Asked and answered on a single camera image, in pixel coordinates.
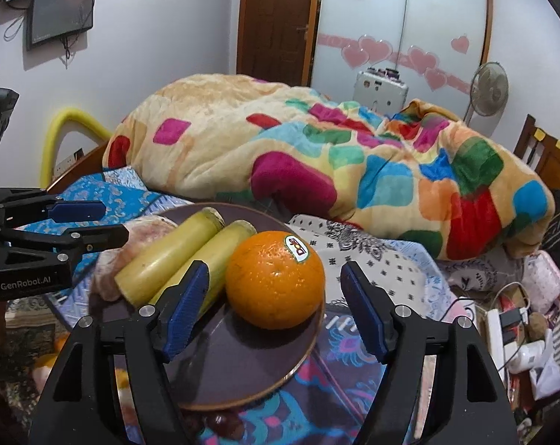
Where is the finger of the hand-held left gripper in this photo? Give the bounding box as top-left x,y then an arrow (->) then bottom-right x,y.
0,223 -> 129,265
0,192 -> 107,223

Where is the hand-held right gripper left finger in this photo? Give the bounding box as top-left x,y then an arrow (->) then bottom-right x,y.
30,260 -> 211,445

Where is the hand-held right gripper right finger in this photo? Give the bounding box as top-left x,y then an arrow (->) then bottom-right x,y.
340,260 -> 522,445

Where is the brown round plate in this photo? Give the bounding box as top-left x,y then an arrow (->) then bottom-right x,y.
88,202 -> 327,411

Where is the orange with sticker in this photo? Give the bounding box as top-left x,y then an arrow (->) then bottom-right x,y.
225,230 -> 326,331

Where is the pink fruit in plastic wrap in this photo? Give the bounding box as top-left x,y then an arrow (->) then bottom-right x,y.
89,215 -> 179,300

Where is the blue patterned bedsheet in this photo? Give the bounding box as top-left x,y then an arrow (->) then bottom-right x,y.
18,167 -> 202,330

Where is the yellow banana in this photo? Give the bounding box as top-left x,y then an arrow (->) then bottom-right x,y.
114,207 -> 226,307
148,220 -> 257,317

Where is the white patterned cloth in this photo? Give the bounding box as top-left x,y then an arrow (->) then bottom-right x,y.
287,213 -> 448,318

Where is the yellow foam tube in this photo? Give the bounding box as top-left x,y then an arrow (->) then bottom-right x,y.
39,108 -> 114,188

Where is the dark red fruit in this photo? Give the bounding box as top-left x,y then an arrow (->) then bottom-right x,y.
200,409 -> 244,437

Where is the white power strip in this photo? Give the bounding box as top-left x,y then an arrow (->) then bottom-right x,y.
486,308 -> 506,372

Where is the white plastic device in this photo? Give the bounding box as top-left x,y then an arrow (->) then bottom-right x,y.
511,340 -> 548,372

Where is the colourful patchwork blanket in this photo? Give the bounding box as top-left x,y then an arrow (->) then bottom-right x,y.
108,73 -> 555,261

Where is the pink bag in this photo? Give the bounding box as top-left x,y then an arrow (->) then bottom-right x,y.
521,250 -> 560,316

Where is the white plastic bag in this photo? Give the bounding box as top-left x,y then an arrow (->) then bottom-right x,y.
529,329 -> 560,400

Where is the white hard case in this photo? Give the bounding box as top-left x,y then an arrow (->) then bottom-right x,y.
354,69 -> 409,113

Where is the wooden chair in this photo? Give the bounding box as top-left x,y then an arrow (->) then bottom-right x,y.
512,113 -> 560,195

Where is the standing fan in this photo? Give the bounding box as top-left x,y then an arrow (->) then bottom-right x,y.
463,61 -> 509,124

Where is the brown wooden door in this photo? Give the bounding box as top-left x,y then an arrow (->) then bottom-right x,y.
236,0 -> 327,89

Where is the white wardrobe with heart stickers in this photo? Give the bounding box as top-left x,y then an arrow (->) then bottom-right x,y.
310,0 -> 494,123

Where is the wooden bed frame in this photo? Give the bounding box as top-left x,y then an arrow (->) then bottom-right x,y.
46,141 -> 111,194

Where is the wall socket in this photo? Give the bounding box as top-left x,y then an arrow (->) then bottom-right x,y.
53,148 -> 84,170

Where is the wall-mounted monitor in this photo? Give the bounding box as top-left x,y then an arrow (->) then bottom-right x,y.
26,0 -> 95,52

